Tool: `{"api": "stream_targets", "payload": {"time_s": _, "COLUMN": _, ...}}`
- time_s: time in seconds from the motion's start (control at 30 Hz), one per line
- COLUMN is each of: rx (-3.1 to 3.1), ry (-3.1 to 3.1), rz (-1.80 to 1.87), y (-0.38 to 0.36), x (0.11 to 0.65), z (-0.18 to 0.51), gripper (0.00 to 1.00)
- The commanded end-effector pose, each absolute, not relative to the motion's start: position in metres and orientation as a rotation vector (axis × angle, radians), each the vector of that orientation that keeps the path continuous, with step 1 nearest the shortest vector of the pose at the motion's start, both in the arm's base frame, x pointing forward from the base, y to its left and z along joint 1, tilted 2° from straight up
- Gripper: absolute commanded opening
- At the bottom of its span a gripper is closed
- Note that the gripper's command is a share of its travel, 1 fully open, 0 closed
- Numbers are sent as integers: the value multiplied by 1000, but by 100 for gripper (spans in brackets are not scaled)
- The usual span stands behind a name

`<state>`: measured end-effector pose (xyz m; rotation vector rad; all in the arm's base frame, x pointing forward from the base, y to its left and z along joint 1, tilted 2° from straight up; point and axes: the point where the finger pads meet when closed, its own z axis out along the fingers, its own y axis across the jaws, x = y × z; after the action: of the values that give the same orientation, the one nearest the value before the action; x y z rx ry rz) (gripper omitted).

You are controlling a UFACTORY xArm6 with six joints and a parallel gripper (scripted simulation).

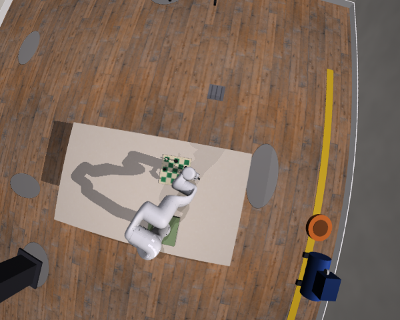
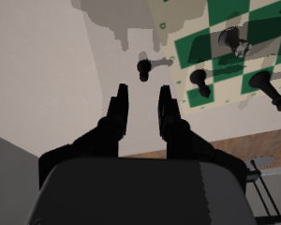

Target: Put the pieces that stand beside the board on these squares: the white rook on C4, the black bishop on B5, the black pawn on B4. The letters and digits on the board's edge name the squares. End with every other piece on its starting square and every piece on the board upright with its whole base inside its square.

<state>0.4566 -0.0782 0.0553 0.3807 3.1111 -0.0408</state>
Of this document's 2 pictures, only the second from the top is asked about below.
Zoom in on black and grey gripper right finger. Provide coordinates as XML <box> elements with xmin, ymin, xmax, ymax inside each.
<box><xmin>157</xmin><ymin>85</ymin><xmax>247</xmax><ymax>194</ymax></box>

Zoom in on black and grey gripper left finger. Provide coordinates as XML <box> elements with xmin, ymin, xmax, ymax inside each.
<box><xmin>38</xmin><ymin>83</ymin><xmax>129</xmax><ymax>191</ymax></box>

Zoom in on green and cream chessboard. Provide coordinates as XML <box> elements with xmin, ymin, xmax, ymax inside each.
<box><xmin>147</xmin><ymin>0</ymin><xmax>281</xmax><ymax>115</ymax></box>

